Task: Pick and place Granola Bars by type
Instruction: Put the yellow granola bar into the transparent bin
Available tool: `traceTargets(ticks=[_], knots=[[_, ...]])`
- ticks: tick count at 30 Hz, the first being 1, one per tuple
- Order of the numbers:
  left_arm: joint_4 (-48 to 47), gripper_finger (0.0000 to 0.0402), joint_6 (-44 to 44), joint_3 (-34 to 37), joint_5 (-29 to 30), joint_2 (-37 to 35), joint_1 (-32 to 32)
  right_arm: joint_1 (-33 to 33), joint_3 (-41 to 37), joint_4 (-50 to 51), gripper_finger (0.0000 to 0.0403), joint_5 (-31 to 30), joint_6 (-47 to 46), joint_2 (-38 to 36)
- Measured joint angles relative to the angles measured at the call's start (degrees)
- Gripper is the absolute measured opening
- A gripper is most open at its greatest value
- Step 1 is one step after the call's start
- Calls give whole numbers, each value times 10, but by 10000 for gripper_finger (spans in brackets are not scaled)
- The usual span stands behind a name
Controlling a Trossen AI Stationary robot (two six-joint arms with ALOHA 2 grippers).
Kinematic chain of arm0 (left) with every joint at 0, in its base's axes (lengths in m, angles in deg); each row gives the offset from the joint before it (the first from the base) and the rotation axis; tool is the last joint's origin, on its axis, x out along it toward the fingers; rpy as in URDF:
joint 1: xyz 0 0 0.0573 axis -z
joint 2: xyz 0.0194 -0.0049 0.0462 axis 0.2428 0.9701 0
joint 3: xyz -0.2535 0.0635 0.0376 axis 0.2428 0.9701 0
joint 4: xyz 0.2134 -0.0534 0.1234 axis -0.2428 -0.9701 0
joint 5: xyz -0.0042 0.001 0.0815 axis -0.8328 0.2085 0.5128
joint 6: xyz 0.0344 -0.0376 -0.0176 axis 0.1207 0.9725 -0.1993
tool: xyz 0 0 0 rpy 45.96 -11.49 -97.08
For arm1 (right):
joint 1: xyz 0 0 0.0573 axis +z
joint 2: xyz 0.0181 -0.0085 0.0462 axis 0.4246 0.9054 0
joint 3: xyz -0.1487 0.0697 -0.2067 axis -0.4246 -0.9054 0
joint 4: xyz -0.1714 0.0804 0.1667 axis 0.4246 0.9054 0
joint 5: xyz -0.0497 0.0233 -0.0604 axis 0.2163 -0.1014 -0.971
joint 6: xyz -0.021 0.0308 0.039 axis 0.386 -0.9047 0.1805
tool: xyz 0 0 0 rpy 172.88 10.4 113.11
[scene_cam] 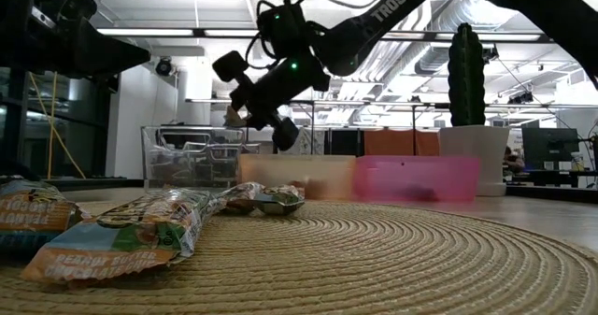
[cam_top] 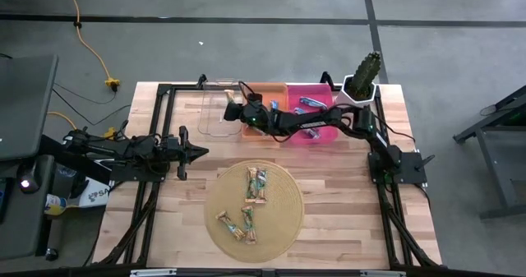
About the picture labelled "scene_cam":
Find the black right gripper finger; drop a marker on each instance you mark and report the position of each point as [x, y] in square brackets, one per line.
[243, 97]
[262, 120]

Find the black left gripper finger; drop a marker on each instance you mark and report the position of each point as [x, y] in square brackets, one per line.
[103, 53]

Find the peanut butter chocolate granola bar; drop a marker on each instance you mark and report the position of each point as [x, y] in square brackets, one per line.
[121, 240]
[240, 196]
[32, 212]
[280, 198]
[233, 118]

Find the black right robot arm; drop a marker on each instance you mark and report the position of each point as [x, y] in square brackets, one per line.
[397, 2]

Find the black metal rack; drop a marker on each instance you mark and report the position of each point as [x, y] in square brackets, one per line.
[93, 133]

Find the clear plastic bin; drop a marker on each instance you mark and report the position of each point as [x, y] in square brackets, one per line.
[196, 165]

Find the orange partition panel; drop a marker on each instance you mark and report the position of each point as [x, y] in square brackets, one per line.
[397, 144]

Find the green cactus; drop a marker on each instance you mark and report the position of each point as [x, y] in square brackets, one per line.
[467, 72]

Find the pink plastic bin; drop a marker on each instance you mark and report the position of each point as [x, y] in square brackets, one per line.
[444, 175]

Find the round woven straw placemat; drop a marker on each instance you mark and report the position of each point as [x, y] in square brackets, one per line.
[374, 268]

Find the white plant pot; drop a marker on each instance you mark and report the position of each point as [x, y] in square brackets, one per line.
[472, 156]

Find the person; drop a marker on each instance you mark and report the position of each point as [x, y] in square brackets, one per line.
[513, 163]

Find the black computer monitor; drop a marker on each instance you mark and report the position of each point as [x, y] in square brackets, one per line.
[549, 147]

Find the black background desk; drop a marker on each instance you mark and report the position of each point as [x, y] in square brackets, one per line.
[551, 178]

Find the small bottle on desk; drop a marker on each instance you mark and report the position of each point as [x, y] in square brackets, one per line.
[578, 161]

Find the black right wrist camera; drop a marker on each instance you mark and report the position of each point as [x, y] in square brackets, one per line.
[280, 30]

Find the black wall-mounted camera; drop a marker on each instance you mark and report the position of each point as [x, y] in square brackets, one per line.
[163, 66]

